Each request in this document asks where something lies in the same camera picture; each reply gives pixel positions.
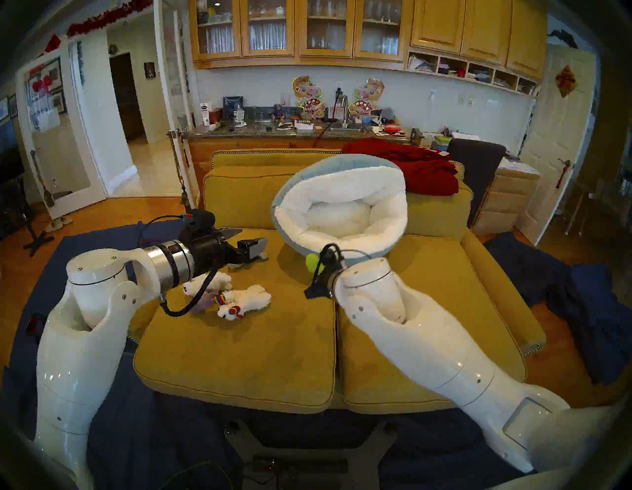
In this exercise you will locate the yellow fabric sofa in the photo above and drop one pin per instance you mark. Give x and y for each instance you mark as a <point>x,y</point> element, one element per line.
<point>276,365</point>

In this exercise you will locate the wooden wall cabinets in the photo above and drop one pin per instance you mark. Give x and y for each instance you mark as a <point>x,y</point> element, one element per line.
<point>439,24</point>

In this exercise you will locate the red tinsel garland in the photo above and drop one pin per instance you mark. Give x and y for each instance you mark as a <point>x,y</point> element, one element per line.
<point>103,19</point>

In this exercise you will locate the green cactus plush toy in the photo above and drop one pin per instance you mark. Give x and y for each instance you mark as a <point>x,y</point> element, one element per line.
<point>312,264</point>

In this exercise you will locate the wooden drawer cabinet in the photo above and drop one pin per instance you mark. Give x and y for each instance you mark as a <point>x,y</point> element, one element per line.
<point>503,202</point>

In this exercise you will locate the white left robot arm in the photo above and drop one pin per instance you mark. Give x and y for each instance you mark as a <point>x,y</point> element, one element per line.
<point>79,346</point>

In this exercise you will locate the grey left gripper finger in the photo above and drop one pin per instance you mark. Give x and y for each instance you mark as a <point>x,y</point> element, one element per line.
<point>253,247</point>
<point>227,231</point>

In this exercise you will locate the red blanket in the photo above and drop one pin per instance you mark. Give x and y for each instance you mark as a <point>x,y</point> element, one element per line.
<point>424,173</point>

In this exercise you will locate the cartoon child paper decoration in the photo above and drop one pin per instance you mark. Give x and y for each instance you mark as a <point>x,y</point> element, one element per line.
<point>368,94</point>
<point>307,94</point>

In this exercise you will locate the red diamond door ornament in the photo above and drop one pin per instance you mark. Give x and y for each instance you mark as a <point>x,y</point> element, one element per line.
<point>566,80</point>

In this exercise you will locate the crumpled blue cloth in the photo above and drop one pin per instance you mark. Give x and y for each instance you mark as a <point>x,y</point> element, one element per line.
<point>582,296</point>

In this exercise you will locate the blue white plush dog bed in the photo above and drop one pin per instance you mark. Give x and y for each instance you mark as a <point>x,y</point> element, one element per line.
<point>340,217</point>

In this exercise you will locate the purple plush toy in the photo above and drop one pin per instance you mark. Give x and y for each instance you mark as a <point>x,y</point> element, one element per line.
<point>205,301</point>

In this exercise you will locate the grey green plush toy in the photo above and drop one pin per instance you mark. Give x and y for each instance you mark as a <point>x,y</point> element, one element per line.
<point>263,256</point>

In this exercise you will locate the black television screen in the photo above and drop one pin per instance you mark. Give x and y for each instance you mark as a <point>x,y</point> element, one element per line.
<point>10,153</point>

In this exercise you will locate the white tube bottle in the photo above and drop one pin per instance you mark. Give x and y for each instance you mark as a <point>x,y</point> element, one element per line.
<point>205,114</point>

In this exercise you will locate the white framed glass door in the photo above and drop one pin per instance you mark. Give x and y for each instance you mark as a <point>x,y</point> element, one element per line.
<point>160,74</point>
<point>91,123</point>

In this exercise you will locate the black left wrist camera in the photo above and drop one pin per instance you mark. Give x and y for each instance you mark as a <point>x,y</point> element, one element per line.
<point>200,217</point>

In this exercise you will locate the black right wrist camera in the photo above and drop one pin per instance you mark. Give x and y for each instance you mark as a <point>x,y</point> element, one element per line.
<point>332,257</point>

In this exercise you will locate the white plush dog red hat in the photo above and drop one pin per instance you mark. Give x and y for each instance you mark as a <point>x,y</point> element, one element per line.
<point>217,281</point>

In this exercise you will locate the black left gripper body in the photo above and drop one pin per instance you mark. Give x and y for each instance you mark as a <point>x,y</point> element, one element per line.
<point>212,249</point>

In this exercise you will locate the chrome kitchen faucet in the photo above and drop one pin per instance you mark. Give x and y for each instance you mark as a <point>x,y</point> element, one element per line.
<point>344,111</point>

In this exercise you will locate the dark office chair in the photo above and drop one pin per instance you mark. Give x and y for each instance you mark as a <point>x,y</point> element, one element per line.
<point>476,168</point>

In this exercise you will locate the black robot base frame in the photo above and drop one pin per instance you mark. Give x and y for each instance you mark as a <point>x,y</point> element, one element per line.
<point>311,464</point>

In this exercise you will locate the granite kitchen counter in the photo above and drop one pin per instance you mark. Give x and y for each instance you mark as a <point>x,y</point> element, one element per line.
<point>256,131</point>

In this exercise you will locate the black tripod stand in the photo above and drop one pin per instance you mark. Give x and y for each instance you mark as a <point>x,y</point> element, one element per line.
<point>29,237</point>

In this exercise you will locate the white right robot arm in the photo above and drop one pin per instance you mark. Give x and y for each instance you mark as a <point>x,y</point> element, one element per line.
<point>444,355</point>

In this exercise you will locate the white panel door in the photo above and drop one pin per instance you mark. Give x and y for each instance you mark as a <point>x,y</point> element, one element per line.
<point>553,138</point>

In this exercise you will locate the white llama plush rainbow trim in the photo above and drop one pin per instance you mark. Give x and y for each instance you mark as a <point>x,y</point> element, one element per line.
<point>247,299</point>

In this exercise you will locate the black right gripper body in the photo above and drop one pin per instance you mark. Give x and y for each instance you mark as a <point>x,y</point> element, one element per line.
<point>323,286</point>

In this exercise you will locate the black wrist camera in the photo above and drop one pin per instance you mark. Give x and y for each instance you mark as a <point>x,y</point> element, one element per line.
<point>332,257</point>
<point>200,217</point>

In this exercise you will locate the navy blue floor blanket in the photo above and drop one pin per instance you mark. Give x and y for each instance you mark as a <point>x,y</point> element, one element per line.
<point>148,444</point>

